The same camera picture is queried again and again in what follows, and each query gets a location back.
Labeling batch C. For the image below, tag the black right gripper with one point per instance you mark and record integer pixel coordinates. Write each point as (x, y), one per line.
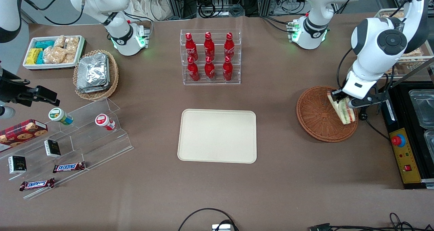
(10, 90)

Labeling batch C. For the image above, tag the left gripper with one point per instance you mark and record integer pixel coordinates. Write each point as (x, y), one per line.
(338, 95)

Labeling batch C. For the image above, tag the triangular sandwich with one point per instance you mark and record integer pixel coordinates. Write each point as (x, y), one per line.
(344, 114)

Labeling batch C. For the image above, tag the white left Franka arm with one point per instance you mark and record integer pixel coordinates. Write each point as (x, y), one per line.
(379, 44)

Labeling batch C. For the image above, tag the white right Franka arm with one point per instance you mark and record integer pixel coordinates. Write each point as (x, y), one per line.
(118, 24)

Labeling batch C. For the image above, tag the white rectangular snack tray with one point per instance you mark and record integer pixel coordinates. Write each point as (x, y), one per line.
(51, 67)

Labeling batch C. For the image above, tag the round brown wicker basket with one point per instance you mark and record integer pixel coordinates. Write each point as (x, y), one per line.
(315, 119)

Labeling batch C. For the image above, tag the light oval wicker basket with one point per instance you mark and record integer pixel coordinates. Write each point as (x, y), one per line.
(113, 78)

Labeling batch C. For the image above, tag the beige rectangular tray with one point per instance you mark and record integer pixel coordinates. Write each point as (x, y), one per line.
(217, 136)

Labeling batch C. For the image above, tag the green lid yogurt cup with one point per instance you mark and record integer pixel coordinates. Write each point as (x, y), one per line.
(58, 115)

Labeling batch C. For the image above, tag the small teal snack pack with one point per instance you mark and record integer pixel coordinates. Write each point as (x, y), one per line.
(40, 58)

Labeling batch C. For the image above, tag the red plaid cookie box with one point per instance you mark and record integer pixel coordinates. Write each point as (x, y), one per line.
(22, 133)

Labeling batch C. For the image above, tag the yellow snack pack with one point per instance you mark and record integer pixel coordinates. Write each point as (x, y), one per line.
(33, 56)

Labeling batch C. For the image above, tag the clear rice cracker pack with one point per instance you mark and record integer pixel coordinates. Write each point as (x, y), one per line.
(70, 58)
(54, 55)
(59, 41)
(72, 44)

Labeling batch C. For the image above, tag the long teal snack pack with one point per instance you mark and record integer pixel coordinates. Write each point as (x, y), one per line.
(44, 44)

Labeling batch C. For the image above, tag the small black box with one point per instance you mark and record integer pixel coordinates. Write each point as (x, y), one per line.
(17, 164)
(52, 148)

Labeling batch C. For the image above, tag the stack of foil containers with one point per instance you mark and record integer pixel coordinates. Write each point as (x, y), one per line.
(93, 73)

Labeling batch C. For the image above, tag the black food warmer appliance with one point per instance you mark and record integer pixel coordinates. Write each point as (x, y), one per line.
(403, 129)

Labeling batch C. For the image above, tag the red emergency stop button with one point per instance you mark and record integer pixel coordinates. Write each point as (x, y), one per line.
(398, 140)

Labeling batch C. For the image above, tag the red lid yogurt cup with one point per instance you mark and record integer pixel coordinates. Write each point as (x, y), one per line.
(103, 120)

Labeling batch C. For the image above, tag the clear acrylic stepped display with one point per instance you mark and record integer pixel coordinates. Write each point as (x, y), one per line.
(91, 146)

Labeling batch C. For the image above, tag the Snickers bar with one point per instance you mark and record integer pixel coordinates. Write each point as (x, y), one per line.
(36, 184)
(68, 167)

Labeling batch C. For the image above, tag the large steel pan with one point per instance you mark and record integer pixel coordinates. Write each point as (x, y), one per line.
(423, 105)

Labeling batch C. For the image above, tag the small steel pan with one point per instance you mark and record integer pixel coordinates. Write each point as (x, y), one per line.
(430, 141)

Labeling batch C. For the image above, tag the bagged fried snack pack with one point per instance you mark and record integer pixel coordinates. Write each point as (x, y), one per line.
(395, 15)

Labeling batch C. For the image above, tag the red cola bottle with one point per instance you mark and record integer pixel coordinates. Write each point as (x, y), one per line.
(229, 46)
(190, 47)
(209, 46)
(193, 71)
(209, 71)
(227, 71)

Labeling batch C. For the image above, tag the clear acrylic bottle rack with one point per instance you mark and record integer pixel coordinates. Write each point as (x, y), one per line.
(217, 82)

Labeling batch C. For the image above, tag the white cloth bag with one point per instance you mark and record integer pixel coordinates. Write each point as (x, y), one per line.
(149, 5)

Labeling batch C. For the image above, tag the small silver device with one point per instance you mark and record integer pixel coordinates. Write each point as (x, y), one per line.
(222, 227)

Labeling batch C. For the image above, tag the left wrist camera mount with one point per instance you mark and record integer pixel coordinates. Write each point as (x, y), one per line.
(373, 99)

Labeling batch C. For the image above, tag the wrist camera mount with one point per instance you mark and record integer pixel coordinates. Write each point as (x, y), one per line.
(6, 112)
(373, 99)

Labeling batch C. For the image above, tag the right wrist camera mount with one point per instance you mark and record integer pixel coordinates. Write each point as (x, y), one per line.
(6, 112)

